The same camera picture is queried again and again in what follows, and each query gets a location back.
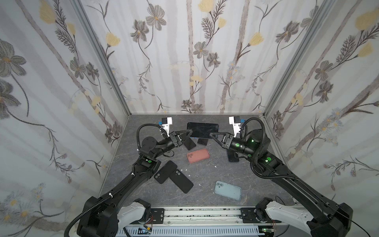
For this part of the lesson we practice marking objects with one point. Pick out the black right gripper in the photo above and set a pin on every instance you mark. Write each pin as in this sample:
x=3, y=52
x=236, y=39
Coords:
x=226, y=140

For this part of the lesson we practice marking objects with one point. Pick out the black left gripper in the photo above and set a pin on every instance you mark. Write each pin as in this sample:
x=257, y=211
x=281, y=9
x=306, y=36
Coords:
x=176, y=141

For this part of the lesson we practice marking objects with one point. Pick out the black phone blue edge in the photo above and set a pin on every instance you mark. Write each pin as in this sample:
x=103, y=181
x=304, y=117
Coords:
x=202, y=130

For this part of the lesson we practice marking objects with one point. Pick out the pink phone case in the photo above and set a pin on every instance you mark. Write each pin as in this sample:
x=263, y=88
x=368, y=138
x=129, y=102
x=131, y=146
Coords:
x=197, y=156

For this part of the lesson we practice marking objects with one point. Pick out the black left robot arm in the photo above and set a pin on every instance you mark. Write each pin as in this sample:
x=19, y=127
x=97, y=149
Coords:
x=99, y=217

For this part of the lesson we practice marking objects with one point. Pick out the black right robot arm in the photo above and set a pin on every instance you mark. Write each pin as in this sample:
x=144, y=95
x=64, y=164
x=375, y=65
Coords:
x=322, y=216

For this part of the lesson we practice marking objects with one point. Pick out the black phone upper middle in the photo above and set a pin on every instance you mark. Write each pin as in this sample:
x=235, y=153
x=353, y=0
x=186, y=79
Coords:
x=202, y=141

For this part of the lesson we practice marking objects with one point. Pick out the black phone purple edge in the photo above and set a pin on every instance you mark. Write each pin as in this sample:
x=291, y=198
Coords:
x=190, y=146

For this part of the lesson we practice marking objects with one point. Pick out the black phone right side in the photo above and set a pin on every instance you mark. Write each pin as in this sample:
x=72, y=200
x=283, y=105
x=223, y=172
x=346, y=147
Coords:
x=232, y=156

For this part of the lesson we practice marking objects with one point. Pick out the black phone case lower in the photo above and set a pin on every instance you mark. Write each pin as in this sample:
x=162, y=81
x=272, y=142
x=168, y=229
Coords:
x=181, y=181

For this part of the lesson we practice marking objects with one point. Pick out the black phone case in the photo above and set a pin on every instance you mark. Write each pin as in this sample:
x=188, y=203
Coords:
x=181, y=181
x=164, y=173

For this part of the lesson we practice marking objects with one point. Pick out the black phone case left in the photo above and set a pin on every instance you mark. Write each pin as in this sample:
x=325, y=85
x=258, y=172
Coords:
x=164, y=173

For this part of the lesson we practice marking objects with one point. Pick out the light blue phone case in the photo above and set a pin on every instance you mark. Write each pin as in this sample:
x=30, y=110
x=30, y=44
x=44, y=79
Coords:
x=228, y=190

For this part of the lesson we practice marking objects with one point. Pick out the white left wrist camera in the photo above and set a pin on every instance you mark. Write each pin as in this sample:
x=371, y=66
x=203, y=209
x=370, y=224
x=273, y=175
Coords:
x=165, y=123

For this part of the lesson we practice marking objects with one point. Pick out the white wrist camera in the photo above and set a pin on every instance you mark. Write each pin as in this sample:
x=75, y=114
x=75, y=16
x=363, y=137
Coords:
x=165, y=123
x=236, y=122

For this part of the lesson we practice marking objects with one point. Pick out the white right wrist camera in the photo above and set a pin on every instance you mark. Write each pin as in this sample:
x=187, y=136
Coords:
x=236, y=122

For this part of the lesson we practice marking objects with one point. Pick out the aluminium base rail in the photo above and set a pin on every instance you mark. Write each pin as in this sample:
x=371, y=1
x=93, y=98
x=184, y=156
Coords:
x=207, y=217

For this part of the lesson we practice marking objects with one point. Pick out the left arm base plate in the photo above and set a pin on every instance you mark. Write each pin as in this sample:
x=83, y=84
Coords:
x=154, y=216

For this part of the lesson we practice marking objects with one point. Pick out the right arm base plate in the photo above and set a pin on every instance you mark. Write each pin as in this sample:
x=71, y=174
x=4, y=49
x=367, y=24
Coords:
x=254, y=216

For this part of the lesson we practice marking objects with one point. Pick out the white slotted cable duct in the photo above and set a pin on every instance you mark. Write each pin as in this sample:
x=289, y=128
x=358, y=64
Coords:
x=192, y=231

